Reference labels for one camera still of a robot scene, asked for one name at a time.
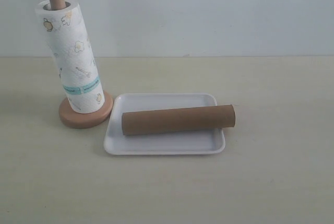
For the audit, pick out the wooden paper towel holder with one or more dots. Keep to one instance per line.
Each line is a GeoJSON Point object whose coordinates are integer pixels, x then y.
{"type": "Point", "coordinates": [67, 115]}

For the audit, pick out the white rectangular plastic tray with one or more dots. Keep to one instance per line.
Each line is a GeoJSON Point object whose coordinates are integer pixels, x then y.
{"type": "Point", "coordinates": [181, 143]}

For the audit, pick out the brown cardboard tube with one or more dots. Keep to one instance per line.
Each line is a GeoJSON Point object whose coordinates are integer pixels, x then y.
{"type": "Point", "coordinates": [178, 120]}

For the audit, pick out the printed white paper towel roll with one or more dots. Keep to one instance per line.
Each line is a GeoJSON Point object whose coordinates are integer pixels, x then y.
{"type": "Point", "coordinates": [66, 35]}

